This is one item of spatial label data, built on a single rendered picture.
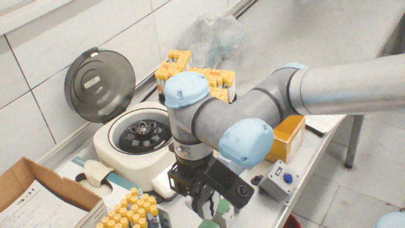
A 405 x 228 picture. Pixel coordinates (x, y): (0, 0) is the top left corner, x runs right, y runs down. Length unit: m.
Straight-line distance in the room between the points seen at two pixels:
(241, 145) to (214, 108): 0.08
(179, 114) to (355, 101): 0.26
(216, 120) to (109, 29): 0.76
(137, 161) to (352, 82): 0.64
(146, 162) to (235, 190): 0.35
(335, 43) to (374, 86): 1.19
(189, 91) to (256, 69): 0.93
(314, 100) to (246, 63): 0.99
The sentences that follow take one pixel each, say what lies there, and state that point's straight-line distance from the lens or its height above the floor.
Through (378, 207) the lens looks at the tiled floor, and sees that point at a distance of 2.24.
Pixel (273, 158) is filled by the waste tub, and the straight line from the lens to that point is 1.13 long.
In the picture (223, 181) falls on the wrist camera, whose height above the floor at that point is 1.15.
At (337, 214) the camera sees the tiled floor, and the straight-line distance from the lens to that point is 2.16.
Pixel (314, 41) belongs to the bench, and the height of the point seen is 0.88.
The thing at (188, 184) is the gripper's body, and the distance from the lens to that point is 0.75.
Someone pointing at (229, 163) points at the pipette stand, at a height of 0.97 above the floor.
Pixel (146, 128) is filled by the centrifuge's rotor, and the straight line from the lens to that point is 1.11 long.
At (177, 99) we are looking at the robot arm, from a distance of 0.61.
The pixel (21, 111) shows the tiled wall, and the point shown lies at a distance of 1.14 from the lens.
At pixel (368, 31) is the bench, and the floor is 0.88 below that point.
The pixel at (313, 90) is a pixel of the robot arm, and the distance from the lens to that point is 0.58.
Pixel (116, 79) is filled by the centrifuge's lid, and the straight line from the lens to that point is 1.23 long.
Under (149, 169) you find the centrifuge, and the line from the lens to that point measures 1.02.
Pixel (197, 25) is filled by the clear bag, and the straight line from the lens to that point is 1.49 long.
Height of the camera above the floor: 1.71
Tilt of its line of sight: 39 degrees down
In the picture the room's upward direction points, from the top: 6 degrees counter-clockwise
